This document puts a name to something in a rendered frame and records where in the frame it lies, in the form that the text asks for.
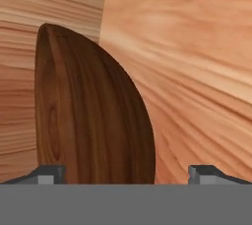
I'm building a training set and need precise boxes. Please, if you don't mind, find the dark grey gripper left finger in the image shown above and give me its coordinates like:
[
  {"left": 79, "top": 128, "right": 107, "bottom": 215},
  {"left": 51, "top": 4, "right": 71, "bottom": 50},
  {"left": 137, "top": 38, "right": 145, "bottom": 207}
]
[{"left": 0, "top": 164, "right": 67, "bottom": 185}]

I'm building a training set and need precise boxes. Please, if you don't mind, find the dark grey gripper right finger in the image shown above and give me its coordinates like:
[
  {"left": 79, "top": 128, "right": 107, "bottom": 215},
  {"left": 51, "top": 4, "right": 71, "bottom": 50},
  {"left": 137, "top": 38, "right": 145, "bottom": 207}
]
[{"left": 187, "top": 164, "right": 252, "bottom": 185}]

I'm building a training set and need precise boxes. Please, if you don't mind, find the dark brown wooden bowl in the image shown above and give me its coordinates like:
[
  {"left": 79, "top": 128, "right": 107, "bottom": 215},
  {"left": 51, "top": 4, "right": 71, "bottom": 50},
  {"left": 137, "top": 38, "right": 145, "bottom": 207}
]
[{"left": 33, "top": 22, "right": 157, "bottom": 185}]

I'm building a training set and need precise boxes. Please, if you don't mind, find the light wood cupboard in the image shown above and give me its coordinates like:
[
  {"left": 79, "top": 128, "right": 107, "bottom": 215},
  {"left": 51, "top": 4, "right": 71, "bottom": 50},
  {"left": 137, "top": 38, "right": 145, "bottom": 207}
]
[{"left": 0, "top": 0, "right": 252, "bottom": 185}]

